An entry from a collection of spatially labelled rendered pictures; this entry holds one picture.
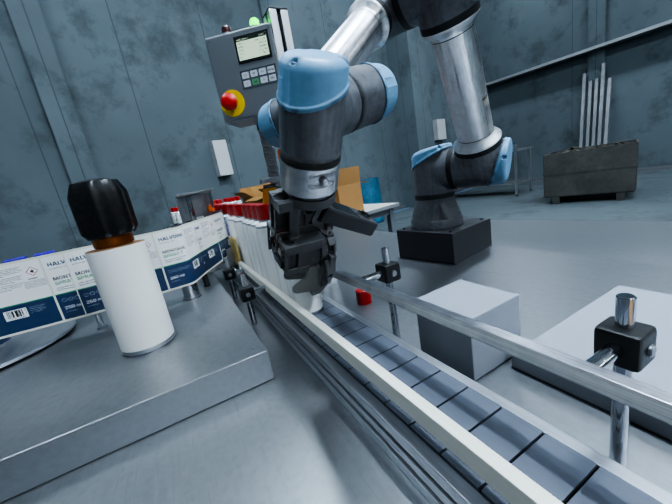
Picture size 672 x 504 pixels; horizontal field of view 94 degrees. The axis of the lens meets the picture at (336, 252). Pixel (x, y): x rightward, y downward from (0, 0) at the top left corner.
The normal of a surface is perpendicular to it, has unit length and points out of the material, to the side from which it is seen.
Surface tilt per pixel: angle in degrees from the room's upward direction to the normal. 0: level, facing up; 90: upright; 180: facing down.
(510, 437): 0
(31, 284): 90
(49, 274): 90
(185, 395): 90
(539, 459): 0
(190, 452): 0
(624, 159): 90
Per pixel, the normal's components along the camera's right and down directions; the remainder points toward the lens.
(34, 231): 0.60, 0.09
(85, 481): -0.18, -0.95
